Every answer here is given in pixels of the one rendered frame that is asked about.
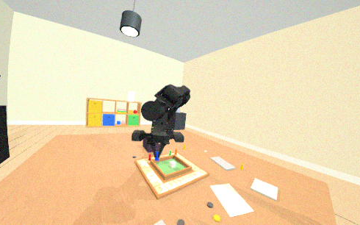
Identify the white die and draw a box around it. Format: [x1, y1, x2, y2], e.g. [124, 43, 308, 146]
[169, 160, 176, 168]

